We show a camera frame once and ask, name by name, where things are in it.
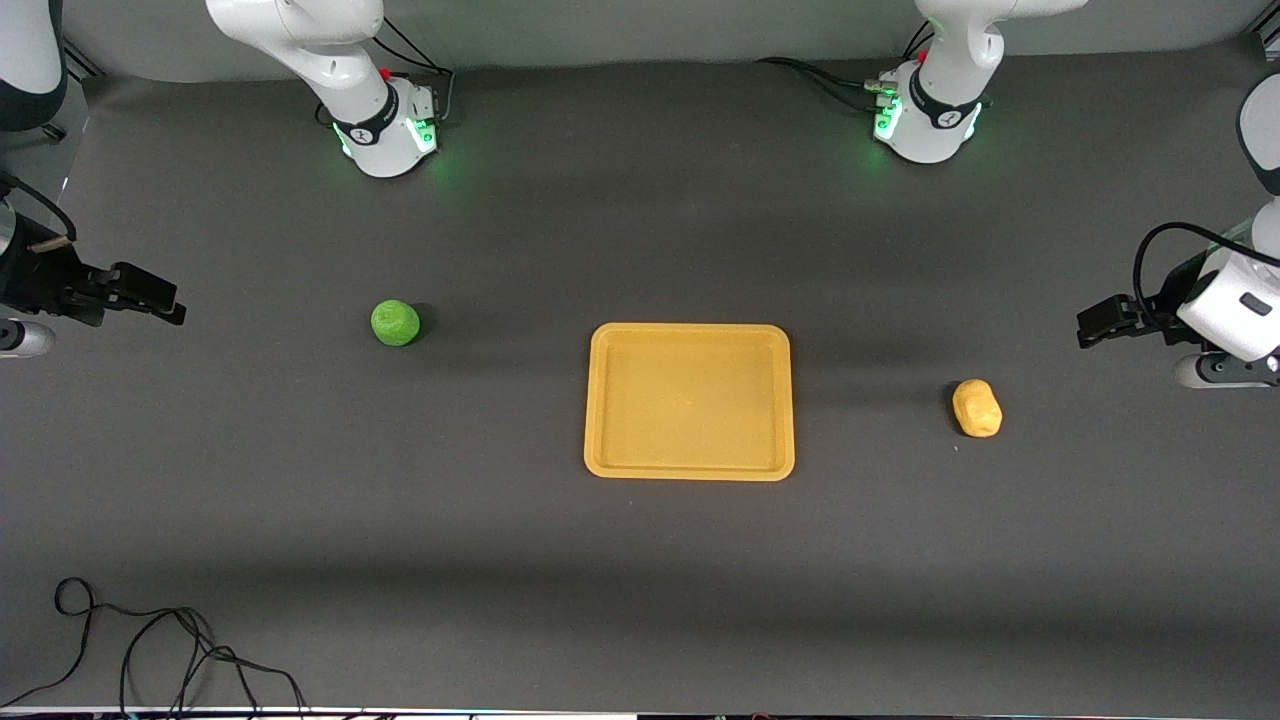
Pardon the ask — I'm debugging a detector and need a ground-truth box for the thin black loose cable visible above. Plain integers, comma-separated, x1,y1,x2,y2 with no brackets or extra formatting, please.
0,577,307,720

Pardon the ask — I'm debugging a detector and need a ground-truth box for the black arm base cable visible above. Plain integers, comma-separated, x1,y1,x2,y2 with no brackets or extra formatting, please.
316,18,457,129
756,20,937,113

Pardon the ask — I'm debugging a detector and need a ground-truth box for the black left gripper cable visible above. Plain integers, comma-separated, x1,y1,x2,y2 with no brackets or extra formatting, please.
1132,221,1280,331

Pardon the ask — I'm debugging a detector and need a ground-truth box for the black right arm base cable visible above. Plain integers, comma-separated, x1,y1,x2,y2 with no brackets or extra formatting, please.
316,18,457,129

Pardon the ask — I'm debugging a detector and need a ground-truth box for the green apple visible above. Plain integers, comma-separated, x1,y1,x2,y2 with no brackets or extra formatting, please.
371,299,422,348

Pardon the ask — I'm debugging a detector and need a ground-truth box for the black left arm base cable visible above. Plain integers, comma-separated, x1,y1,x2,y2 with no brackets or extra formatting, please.
756,20,937,113

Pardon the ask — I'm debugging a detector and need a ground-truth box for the dark grey table cloth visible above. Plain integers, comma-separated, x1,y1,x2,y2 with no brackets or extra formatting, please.
0,40,1280,713

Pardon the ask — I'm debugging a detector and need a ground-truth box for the yellow plastic tray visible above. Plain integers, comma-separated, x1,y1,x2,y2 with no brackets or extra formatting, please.
584,322,796,482

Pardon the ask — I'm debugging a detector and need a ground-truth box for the yellow potato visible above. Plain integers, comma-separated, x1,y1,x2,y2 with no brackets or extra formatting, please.
951,378,1003,438

